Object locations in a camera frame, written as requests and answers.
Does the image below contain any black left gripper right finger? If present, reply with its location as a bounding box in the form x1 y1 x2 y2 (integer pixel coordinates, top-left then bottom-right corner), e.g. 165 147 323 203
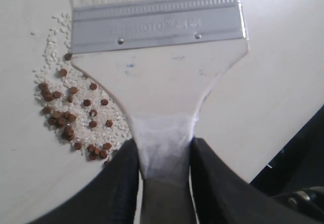
190 138 323 223

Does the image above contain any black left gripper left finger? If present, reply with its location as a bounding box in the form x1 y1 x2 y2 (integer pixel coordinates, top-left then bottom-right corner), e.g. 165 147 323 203
32 139 139 223

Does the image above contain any white paint brush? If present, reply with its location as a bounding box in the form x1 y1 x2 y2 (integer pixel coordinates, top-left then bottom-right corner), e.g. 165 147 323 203
69 0 249 184

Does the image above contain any brown beans and rice pile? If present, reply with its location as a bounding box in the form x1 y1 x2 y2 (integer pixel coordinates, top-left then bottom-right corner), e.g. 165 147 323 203
33 13 131 164

